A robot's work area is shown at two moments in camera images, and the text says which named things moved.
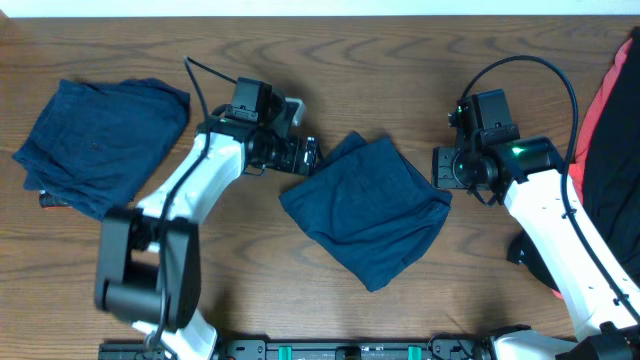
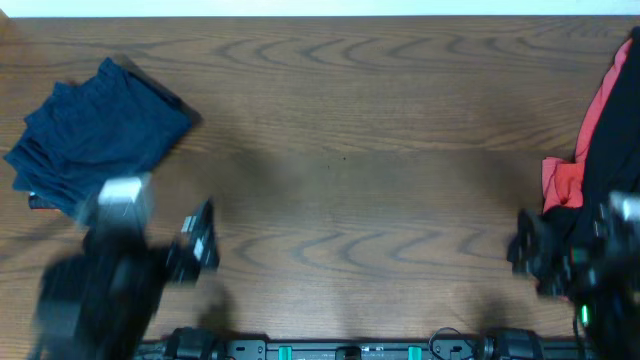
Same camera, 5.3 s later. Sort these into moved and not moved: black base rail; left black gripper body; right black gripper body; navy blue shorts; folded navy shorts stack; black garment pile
Moved: navy blue shorts; left black gripper body; right black gripper body
Not moved: black base rail; black garment pile; folded navy shorts stack
